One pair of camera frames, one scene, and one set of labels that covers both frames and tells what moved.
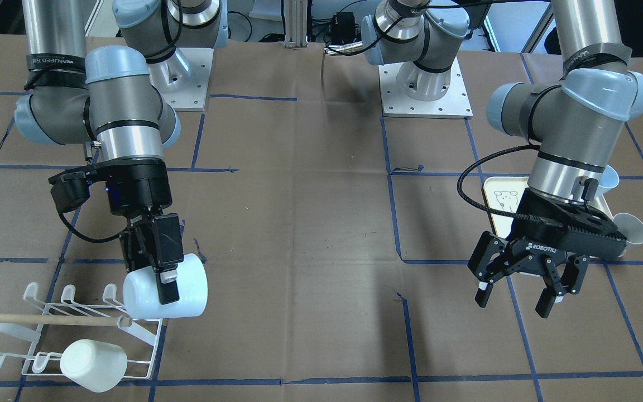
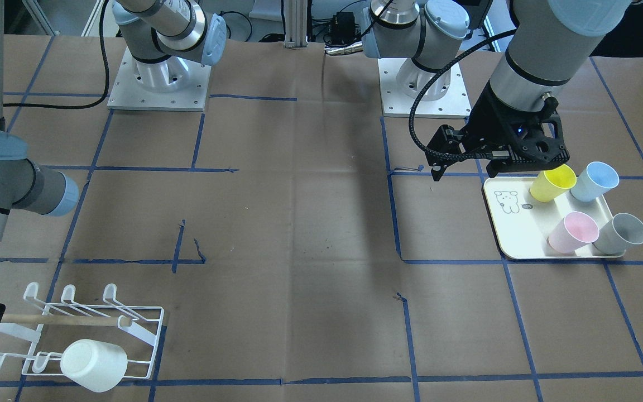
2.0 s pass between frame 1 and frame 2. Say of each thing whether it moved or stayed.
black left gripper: moved
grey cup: stayed
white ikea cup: stayed
